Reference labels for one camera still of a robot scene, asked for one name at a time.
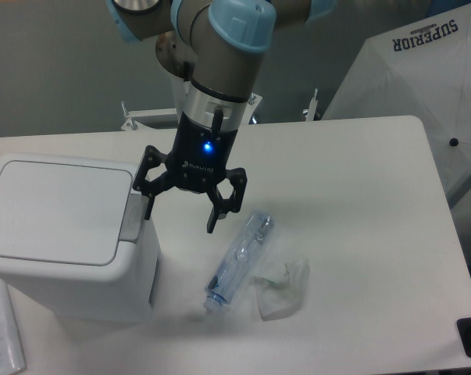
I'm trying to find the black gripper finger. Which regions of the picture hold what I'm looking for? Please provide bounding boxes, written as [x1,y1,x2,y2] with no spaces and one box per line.
[133,145,180,220]
[206,168,246,234]

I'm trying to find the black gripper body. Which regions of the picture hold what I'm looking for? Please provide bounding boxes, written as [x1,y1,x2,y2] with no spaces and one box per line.
[166,112,237,193]

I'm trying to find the white trash can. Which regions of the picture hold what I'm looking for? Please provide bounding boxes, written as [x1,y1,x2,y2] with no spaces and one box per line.
[0,153,160,323]

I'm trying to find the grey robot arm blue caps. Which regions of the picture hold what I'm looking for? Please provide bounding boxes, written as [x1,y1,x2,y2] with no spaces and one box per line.
[107,0,335,231]

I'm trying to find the clear plastic bottle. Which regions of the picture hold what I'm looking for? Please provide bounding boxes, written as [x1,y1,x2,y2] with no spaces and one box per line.
[203,209,275,313]

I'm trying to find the white umbrella with lettering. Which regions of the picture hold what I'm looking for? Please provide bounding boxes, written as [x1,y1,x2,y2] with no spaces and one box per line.
[323,3,471,191]

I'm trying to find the white metal base frame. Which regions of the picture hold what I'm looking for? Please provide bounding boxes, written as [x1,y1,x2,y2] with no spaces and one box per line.
[120,87,323,132]

